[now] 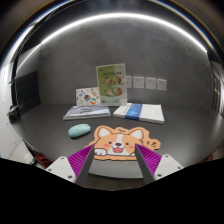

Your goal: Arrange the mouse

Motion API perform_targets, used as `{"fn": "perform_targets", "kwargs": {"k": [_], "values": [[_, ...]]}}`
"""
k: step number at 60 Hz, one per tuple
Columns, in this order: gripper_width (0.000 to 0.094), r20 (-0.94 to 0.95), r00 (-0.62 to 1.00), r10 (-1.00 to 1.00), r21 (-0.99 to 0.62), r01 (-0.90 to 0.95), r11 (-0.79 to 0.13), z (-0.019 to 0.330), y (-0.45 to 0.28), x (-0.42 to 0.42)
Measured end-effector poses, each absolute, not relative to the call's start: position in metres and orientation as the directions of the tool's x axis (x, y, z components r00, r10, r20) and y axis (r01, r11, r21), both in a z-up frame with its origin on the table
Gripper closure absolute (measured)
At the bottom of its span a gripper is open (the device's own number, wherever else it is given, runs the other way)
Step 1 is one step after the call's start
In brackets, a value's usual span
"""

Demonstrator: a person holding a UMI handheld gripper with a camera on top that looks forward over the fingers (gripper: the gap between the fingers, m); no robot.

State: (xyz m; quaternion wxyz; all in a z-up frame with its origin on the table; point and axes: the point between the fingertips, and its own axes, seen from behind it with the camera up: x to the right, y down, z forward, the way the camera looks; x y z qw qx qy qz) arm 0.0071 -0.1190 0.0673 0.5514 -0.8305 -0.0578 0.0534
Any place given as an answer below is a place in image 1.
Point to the corgi dog mouse pad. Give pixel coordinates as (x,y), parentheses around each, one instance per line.
(119,144)

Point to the white wall socket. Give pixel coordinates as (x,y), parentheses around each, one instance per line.
(129,81)
(151,83)
(161,84)
(138,82)

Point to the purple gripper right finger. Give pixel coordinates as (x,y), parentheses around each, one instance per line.
(148,161)

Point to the white book with blue band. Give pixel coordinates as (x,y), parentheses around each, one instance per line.
(141,112)

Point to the white colourful standing card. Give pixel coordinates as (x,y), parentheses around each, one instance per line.
(87,96)

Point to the curved ceiling light strip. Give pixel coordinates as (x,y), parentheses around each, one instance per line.
(114,16)

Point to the grey book lying flat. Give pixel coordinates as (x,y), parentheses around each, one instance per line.
(84,112)

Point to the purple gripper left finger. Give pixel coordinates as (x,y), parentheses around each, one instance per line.
(80,163)

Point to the mint green computer mouse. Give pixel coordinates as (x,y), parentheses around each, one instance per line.
(79,130)

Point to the green standing picture book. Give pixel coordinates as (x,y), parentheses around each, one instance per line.
(112,85)

